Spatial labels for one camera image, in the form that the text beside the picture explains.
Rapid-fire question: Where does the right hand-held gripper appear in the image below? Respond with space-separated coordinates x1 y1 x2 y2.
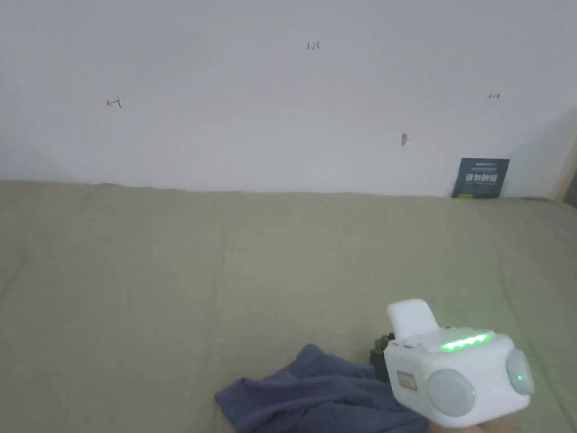
369 298 535 429

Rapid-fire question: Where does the dark blue shirt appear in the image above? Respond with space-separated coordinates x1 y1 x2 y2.
214 343 429 433

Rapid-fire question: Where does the dark printed card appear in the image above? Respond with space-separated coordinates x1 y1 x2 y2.
451 157 511 199

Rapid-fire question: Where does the person's right hand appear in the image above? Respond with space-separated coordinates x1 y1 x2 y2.
428 412 519 433

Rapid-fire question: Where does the bed with beige sheet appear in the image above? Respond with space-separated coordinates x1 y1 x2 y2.
0 180 577 433

